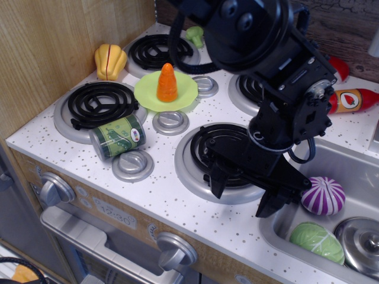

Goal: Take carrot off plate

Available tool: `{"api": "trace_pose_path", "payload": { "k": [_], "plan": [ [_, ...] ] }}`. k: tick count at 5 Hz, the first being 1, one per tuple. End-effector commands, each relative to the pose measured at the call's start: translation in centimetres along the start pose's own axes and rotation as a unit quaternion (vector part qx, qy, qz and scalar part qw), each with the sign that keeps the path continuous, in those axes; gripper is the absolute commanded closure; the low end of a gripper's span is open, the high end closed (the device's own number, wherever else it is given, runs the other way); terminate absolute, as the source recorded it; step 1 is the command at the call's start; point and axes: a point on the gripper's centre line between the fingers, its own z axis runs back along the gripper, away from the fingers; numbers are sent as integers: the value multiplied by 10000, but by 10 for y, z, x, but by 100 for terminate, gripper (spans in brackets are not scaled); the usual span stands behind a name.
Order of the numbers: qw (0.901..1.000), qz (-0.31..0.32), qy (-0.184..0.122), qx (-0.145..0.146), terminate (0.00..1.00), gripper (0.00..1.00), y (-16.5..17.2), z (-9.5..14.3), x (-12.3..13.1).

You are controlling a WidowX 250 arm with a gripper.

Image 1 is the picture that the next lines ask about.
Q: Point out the back left black burner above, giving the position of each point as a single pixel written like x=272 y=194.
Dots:
x=151 y=52

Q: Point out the red toy pepper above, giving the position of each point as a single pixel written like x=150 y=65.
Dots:
x=341 y=67

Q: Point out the light green plate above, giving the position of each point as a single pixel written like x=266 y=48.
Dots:
x=145 y=92

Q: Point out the silver stove top knob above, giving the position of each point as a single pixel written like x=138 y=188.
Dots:
x=133 y=166
x=207 y=86
x=170 y=122

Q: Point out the silver oven dial left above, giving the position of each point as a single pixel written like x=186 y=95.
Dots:
x=55 y=190

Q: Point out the red ketchup bottle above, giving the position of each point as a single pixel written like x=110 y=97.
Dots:
x=352 y=100

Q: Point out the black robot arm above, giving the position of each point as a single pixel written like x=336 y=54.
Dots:
x=263 y=40

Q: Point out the silver oven dial right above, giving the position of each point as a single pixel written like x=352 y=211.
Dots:
x=175 y=251

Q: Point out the oven clock display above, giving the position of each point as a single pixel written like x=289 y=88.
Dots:
x=115 y=213

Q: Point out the orange toy carrot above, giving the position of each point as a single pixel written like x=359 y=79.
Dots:
x=167 y=90

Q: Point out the green toy cabbage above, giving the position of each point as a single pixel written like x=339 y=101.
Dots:
x=318 y=240

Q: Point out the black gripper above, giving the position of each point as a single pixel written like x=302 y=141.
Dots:
x=267 y=169

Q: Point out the front left black burner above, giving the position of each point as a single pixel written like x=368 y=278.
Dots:
x=98 y=103

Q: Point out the silver oven door handle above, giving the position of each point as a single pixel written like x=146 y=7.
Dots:
x=91 y=240

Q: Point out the silver sink basin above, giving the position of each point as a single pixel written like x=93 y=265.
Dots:
x=358 y=175

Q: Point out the purple striped toy onion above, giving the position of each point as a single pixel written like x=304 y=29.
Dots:
x=325 y=197

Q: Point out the black burner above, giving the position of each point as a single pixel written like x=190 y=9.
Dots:
x=250 y=88
x=98 y=103
x=220 y=143
x=151 y=52

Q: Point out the back right black burner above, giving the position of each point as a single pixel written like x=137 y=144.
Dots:
x=250 y=88

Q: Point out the front right black burner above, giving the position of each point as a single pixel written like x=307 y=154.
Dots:
x=220 y=143

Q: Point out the silver oven dial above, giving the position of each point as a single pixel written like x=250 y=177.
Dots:
x=55 y=190
x=175 y=251

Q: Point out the green pickle can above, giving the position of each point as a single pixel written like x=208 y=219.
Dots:
x=117 y=137

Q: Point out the yellow toy squash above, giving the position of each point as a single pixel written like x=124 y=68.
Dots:
x=110 y=60

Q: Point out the yellow toy on floor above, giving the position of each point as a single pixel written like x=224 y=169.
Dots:
x=24 y=274

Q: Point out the silver pot lid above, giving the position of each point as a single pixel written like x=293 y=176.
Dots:
x=358 y=237

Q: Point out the green toy broccoli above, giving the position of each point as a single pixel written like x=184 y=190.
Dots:
x=195 y=34

